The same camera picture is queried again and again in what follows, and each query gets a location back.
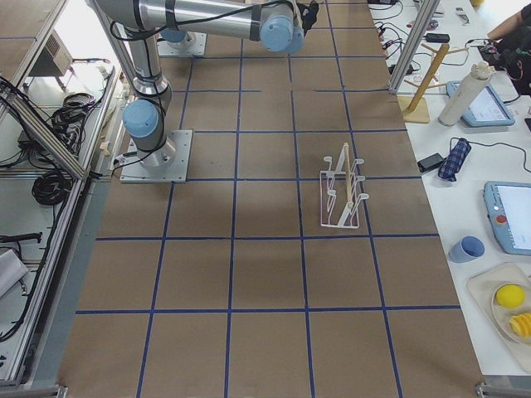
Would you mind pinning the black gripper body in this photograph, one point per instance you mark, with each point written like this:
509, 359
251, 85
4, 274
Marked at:
309, 16

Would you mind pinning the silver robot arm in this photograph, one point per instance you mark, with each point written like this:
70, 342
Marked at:
153, 29

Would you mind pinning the dark blue cup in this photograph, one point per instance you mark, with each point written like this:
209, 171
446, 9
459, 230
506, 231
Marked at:
466, 249

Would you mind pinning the wooden mug tree stand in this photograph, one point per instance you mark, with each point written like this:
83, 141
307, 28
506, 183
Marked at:
414, 109

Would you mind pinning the black small case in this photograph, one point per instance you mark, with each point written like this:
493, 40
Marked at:
430, 163

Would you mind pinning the blue teach pendant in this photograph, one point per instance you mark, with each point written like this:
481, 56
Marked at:
487, 110
508, 209

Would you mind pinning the folded plaid umbrella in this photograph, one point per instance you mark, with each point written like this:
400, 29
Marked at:
454, 161

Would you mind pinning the beige side tray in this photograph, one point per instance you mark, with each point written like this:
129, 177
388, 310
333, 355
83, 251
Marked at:
482, 287

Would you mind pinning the yellow ball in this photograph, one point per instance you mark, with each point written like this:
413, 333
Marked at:
510, 296

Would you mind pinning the yellow sliced fruit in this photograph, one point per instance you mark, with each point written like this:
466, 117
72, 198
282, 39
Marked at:
521, 324

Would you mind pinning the aluminium frame post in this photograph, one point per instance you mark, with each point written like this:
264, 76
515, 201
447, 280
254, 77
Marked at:
424, 16

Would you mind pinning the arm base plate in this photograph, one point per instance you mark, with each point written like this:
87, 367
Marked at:
193, 45
168, 164

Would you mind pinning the white wire cup rack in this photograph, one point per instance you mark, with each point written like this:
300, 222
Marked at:
340, 195

